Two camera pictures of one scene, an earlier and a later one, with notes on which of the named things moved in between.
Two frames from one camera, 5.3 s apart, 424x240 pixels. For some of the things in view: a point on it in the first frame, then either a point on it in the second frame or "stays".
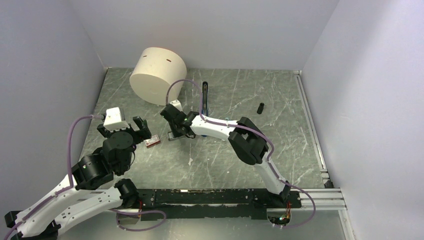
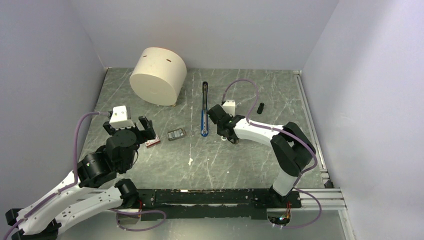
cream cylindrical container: (155, 68) stays
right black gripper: (176, 133) → (218, 130)
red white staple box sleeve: (153, 141) stays
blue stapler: (205, 98) stays
